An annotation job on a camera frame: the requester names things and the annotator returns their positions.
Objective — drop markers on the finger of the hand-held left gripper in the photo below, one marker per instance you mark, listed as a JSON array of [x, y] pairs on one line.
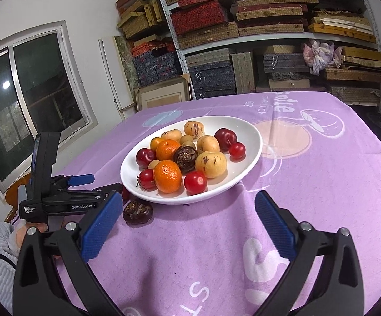
[[101, 191], [82, 179]]

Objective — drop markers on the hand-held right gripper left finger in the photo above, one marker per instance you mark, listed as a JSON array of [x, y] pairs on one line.
[[101, 225]]

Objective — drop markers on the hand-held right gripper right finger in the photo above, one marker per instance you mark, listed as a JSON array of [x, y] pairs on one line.
[[276, 225]]

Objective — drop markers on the dark brown water chestnut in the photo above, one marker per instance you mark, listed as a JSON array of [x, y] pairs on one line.
[[185, 158], [138, 211]]

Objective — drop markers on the small dark red plum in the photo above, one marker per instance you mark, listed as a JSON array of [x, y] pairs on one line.
[[145, 157]]

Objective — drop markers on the tiny yellow pepino melon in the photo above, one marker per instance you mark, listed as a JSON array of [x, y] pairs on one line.
[[153, 164]]

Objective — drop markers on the white oval plate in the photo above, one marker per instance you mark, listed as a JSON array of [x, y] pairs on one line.
[[243, 168]]

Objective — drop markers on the large orange tangerine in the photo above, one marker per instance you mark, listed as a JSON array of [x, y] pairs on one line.
[[167, 176]]

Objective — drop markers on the yellow-orange tangerine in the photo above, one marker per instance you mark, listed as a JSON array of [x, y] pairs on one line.
[[155, 143]]

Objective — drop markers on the small orange tangerine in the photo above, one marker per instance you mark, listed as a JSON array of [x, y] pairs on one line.
[[167, 150]]

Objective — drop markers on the small yellow pepino melon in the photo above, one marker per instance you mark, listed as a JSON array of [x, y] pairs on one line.
[[170, 134]]

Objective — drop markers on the large yellow pepino melon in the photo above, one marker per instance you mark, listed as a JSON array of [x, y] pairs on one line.
[[211, 164]]

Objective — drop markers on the small tan round fruit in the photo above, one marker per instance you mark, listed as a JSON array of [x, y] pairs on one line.
[[187, 139]]

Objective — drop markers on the large dark red plum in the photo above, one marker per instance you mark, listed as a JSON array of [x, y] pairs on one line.
[[225, 138]]

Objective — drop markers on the medium yellow pepino melon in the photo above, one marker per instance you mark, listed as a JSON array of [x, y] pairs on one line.
[[207, 144]]

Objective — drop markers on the purple-striped pepino melon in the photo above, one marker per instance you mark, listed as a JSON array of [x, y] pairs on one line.
[[193, 129]]

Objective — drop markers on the person's left hand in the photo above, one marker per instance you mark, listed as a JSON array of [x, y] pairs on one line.
[[24, 232]]

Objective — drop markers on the wooden chair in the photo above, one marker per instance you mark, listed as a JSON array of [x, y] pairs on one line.
[[16, 187]]

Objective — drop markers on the purple printed tablecloth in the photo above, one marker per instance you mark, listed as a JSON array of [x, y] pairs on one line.
[[309, 187]]

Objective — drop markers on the white framed window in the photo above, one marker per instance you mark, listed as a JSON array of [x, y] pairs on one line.
[[29, 105]]

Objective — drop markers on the white leaning board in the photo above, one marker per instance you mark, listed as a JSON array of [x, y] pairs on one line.
[[110, 72]]

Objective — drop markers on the stack of dark blue boxes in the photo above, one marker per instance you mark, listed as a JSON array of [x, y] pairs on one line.
[[156, 64]]

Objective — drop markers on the upright woven box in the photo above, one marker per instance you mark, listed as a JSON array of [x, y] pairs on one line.
[[243, 72]]

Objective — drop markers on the stack of grey patterned boxes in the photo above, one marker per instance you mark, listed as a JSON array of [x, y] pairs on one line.
[[212, 75]]

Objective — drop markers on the stack of dark ribboned boxes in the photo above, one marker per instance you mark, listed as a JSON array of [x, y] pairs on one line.
[[286, 65]]

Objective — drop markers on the pile of small straw boxes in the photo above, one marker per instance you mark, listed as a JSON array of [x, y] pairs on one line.
[[141, 19]]

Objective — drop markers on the pink plastic bag bundle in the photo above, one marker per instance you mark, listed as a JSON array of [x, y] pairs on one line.
[[320, 56]]

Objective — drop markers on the stack of flat straw boxes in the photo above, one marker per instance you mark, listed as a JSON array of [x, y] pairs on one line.
[[351, 65]]

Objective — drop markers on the metal shelving unit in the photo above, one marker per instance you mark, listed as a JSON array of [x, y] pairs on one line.
[[276, 39]]

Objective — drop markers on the stack of red straw boxes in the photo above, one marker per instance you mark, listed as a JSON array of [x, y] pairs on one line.
[[210, 16]]

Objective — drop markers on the wooden picture frame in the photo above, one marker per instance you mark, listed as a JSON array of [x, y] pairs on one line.
[[162, 95]]

